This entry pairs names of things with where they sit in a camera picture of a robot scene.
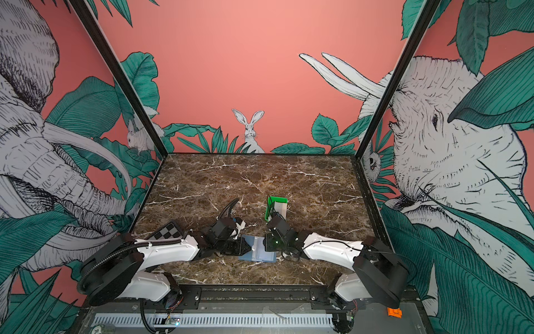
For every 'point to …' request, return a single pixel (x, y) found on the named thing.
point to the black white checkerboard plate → (170, 231)
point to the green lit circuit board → (174, 321)
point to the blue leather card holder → (258, 252)
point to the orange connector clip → (395, 312)
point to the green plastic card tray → (270, 204)
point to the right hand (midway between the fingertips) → (262, 241)
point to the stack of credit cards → (281, 208)
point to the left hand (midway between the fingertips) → (252, 247)
